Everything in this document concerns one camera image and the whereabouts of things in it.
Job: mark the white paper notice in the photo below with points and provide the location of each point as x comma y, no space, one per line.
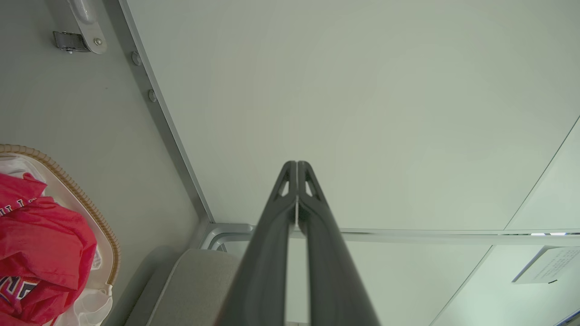
550,265

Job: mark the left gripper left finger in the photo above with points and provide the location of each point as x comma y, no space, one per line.
265,262

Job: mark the red printed garment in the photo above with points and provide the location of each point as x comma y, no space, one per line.
41,244

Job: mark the white basket liner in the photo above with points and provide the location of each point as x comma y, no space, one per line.
97,308

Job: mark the aluminium wall panel frame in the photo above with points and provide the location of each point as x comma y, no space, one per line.
181,149

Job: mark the round metal bolt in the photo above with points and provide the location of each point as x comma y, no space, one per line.
152,95
136,58

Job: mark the wicker rim laundry basket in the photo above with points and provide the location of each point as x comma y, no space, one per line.
93,206

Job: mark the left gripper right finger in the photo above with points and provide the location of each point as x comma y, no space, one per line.
331,271

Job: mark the grey fabric sofa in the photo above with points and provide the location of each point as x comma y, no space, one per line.
195,290

